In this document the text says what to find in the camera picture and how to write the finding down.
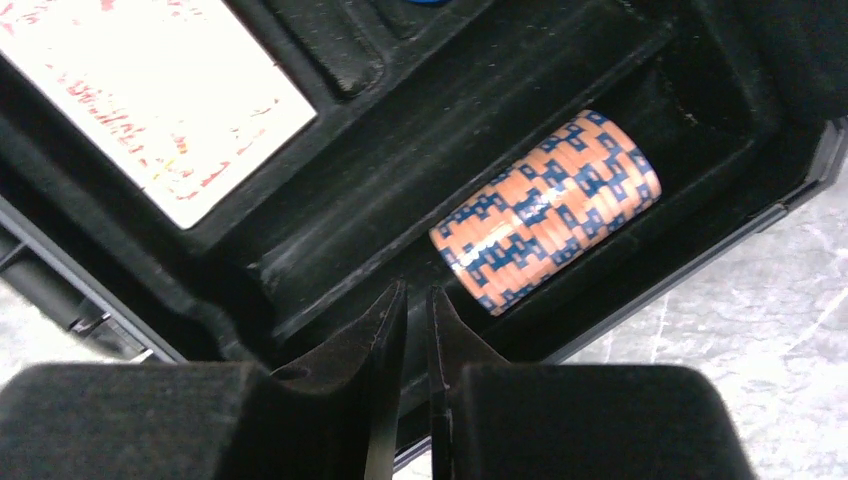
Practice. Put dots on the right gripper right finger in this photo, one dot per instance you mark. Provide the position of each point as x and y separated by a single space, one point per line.
493 419

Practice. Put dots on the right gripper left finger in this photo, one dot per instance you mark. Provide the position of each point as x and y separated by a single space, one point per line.
330 414

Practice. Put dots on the orange blue chip stack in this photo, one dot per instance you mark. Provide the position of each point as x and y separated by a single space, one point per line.
574 189

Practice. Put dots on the black poker set case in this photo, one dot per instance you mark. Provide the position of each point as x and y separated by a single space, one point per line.
739 106

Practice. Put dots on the red playing card deck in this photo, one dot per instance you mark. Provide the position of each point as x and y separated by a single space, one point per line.
179 95

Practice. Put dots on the blue big blind button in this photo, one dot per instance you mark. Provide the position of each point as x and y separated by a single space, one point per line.
428 2

